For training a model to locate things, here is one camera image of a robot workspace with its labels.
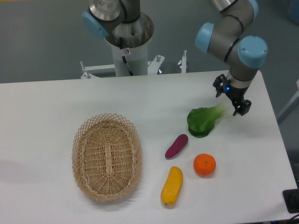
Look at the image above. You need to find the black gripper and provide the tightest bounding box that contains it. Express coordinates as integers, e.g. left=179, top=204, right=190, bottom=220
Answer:
left=213, top=74, right=252, bottom=116

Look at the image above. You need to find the green bok choy vegetable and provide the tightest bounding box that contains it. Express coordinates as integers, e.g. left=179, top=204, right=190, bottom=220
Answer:
left=186, top=103, right=228, bottom=138

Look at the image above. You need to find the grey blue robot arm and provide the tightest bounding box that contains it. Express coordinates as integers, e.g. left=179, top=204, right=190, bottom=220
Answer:
left=81, top=0, right=268, bottom=115

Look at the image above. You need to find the white table leg right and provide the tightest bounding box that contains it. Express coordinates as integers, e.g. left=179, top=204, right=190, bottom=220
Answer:
left=276, top=80, right=299, bottom=125

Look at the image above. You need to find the purple eggplant toy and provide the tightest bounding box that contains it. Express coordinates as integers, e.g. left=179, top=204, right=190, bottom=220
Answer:
left=165, top=134, right=189, bottom=159

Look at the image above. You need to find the orange tangerine toy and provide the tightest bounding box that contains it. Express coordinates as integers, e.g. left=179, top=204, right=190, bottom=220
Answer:
left=193, top=154, right=216, bottom=176

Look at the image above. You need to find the yellow mango toy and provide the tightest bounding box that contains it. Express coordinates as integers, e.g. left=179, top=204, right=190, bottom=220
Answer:
left=160, top=166, right=183, bottom=205

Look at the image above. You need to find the black device at edge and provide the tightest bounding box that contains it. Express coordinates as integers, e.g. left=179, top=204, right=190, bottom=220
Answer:
left=282, top=189, right=299, bottom=214

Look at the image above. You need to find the woven wicker basket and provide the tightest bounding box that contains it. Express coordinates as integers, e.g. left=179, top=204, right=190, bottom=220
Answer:
left=71, top=113, right=142, bottom=202

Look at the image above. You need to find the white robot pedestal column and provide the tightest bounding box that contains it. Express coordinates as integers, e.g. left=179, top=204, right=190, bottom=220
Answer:
left=106, top=13, right=154, bottom=77

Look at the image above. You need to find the black cable on pedestal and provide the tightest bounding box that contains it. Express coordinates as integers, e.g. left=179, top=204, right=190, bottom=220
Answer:
left=119, top=36, right=135, bottom=77

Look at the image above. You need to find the white metal table frame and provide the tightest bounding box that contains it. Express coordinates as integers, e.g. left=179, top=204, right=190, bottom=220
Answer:
left=80, top=49, right=188, bottom=79

